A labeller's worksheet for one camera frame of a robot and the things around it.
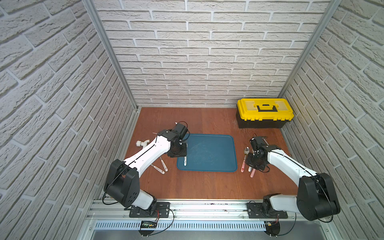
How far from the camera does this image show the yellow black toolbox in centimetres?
97

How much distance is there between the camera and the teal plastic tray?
2.94ft

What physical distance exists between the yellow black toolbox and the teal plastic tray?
0.57ft
